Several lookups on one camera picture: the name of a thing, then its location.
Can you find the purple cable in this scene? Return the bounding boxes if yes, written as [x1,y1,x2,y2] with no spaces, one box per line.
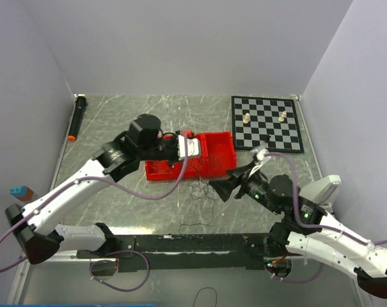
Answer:
[0,132,194,291]
[263,150,387,285]

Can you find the white chess pawn right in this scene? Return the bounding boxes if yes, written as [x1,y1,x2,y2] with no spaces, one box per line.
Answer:
[279,111,287,122]

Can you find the white chess pawn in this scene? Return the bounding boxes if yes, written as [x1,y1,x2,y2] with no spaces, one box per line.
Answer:
[279,111,287,122]
[242,113,250,125]

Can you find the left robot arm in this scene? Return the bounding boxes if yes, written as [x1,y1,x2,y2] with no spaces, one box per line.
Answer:
[6,114,188,265]

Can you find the thin dark floor cable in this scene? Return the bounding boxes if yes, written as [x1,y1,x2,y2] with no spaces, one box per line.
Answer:
[193,287,218,307]

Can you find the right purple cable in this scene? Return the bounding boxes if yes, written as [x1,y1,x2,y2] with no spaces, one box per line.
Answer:
[263,150,387,285]

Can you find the black marker orange cap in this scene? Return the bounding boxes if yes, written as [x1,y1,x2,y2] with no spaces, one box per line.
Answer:
[67,96,88,142]

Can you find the blue brown toy block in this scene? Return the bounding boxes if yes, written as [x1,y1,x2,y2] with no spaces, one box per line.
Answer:
[10,185,36,203]

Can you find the aluminium frame rail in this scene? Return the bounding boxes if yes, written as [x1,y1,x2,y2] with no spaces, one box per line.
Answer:
[19,249,82,263]

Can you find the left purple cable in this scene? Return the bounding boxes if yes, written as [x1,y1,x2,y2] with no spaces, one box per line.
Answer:
[0,132,194,291]

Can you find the chessboard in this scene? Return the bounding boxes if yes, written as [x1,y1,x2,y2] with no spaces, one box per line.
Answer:
[231,96,304,154]

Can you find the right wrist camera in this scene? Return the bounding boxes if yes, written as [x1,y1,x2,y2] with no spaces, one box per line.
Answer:
[249,145,270,177]

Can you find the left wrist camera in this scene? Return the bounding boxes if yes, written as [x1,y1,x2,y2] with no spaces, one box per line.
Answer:
[178,135,201,161]

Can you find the wire bundle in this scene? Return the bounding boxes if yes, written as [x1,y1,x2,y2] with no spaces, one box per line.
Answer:
[178,156,232,236]

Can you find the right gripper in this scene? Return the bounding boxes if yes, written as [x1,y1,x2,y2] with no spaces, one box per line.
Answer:
[207,161,280,214]

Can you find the white chess pawn left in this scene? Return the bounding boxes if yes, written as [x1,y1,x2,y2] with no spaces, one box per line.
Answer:
[242,113,250,125]

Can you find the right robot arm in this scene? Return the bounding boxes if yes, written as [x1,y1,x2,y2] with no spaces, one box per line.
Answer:
[209,162,387,299]

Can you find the red three-compartment bin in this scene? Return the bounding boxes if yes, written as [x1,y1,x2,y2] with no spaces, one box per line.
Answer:
[145,131,237,181]

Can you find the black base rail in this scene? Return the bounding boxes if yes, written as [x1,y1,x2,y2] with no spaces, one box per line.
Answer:
[76,233,288,272]

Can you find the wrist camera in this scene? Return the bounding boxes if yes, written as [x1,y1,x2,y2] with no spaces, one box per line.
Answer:
[249,145,270,177]
[178,135,201,161]

